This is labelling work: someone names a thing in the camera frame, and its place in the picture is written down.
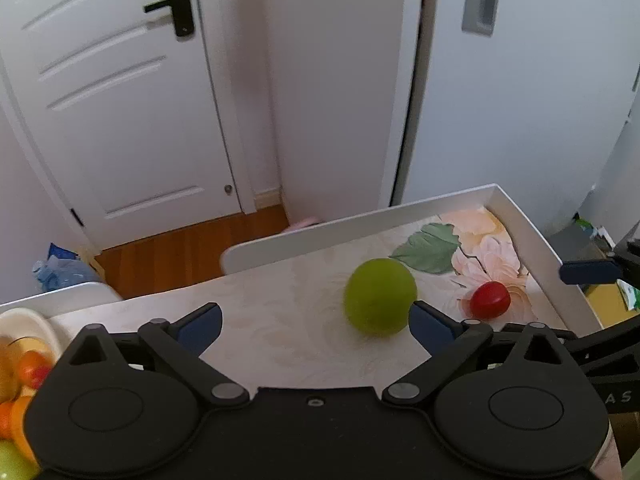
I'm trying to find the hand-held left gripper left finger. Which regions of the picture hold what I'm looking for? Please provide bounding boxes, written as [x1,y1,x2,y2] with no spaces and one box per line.
[64,302,251,409]

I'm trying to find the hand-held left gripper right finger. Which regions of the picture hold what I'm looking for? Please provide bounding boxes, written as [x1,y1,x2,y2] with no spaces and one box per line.
[382,301,573,409]

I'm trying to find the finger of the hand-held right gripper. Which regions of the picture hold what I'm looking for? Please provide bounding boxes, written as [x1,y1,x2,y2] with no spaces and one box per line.
[565,312,640,377]
[558,240,640,286]

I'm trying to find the green apple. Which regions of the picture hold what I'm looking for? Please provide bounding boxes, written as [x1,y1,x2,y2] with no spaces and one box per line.
[0,440,41,480]
[343,258,418,338]

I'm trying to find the white and yellow bowl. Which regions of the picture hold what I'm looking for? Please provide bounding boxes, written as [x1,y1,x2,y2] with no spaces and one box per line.
[0,308,69,362]

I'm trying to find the large orange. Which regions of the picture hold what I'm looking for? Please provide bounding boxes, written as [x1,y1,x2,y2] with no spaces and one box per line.
[11,396,40,462]

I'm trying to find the green and white carton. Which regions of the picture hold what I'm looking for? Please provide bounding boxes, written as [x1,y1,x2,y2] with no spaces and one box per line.
[616,280,640,314]

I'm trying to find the pink soft item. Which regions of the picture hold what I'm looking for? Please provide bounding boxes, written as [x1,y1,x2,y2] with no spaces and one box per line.
[282,216,321,233]

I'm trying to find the blue plastic bag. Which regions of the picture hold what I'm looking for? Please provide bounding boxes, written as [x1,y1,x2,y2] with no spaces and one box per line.
[33,242,103,292]

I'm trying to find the small tangerine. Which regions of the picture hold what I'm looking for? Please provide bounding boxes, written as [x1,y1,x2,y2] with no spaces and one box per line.
[14,351,51,386]

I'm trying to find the white wardrobe door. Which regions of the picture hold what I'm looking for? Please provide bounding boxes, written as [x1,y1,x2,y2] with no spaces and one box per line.
[390,0,640,208]

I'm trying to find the white panelled door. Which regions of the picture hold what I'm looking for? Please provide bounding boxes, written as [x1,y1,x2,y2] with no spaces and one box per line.
[0,0,257,252]

